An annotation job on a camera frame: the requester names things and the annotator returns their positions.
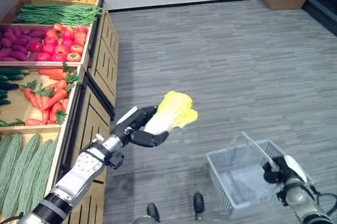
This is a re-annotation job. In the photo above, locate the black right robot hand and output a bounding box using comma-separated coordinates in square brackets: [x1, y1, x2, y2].
[262, 155, 309, 184]

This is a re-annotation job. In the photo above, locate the dark left robot foot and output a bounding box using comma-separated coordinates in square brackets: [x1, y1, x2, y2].
[146, 202, 161, 223]

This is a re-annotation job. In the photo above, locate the wooden produce display stand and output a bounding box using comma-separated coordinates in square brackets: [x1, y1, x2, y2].
[0, 0, 119, 224]

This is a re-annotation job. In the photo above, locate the green bumpy bitter gourd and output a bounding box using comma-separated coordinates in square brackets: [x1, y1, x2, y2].
[30, 137, 59, 207]
[17, 138, 53, 214]
[0, 133, 24, 207]
[0, 134, 13, 162]
[1, 133, 42, 218]

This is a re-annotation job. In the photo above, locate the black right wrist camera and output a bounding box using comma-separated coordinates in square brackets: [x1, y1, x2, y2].
[276, 186, 290, 207]

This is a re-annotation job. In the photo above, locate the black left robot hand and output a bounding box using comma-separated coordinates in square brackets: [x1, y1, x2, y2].
[113, 105, 170, 148]

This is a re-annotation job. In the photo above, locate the green chili pepper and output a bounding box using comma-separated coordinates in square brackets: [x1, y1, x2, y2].
[0, 118, 26, 127]

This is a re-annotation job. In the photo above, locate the yellow napa cabbage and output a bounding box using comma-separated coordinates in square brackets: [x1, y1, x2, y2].
[144, 90, 199, 134]

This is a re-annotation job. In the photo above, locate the grey wire shopping basket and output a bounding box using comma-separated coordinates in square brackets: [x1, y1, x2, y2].
[206, 131, 314, 216]

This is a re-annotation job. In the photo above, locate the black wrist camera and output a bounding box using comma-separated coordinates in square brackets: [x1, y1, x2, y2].
[276, 186, 290, 207]
[105, 151, 125, 170]

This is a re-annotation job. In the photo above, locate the green bean pile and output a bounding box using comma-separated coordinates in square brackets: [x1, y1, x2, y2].
[14, 3, 103, 26]

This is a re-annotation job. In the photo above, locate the dark right robot foot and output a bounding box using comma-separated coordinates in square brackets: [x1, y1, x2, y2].
[193, 192, 205, 221]

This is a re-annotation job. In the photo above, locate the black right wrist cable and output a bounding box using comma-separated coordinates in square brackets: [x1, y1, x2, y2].
[313, 185, 337, 217]

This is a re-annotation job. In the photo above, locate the dark robot foot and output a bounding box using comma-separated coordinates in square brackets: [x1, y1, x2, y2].
[146, 202, 161, 223]
[193, 192, 205, 221]

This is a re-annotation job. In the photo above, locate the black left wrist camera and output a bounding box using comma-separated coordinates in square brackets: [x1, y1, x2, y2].
[105, 151, 125, 170]

